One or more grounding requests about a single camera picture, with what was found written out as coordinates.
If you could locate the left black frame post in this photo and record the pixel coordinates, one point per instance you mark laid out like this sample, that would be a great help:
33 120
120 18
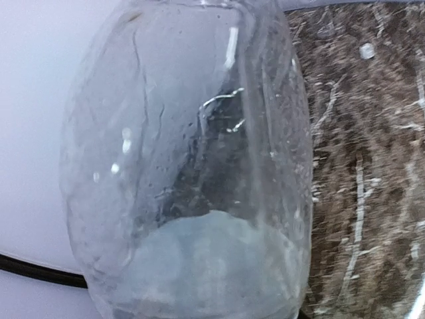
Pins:
42 273

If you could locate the Pepsi bottle blue cap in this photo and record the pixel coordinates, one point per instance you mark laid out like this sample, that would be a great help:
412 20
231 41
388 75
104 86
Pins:
186 163

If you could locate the white bottle cap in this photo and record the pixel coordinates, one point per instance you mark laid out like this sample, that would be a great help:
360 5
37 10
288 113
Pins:
367 51

